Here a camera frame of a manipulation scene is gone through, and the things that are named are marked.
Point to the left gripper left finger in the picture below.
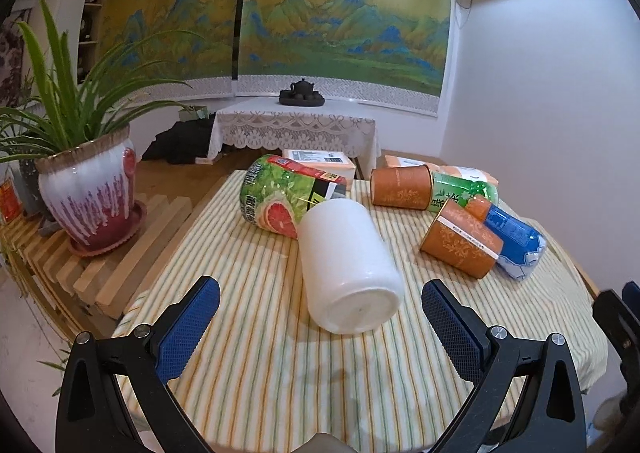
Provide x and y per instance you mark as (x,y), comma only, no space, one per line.
(92,415)

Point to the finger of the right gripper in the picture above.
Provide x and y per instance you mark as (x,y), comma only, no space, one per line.
(621,327)

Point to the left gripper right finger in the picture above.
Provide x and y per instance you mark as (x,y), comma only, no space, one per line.
(525,397)

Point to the white ceramic cup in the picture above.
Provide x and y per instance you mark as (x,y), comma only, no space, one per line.
(351,280)

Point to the orange paper cup near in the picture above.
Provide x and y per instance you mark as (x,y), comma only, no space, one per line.
(461,241)

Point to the wooden slatted bench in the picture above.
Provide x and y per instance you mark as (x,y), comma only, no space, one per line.
(91,293)

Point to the striped tablecloth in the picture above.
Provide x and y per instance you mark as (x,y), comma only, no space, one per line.
(265,378)

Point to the green tea bottle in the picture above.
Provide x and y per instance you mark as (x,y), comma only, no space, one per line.
(459,190)

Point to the red white ceramic flowerpot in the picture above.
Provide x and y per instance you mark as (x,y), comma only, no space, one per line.
(90,192)

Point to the dark flowerpot behind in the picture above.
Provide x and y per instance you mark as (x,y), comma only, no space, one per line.
(26,175)

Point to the green grapefruit drink carton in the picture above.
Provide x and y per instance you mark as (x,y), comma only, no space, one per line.
(277,192)

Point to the black bag on floor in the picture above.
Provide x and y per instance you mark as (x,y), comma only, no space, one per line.
(182,144)

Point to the green spider plant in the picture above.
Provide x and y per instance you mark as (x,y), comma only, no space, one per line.
(75,112)

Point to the orange white box left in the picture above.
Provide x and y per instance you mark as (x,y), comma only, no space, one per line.
(325,160)

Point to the lace covered side table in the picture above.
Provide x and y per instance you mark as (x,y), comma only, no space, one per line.
(265,123)

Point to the black teapot set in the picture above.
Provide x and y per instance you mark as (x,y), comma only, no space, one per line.
(301,93)

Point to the landscape painting right panel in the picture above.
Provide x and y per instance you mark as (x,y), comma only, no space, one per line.
(389,53)

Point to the landscape painting panel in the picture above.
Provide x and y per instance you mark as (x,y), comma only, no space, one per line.
(188,39)
(389,53)

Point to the landscape painting left panel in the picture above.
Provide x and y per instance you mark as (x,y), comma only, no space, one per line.
(188,39)

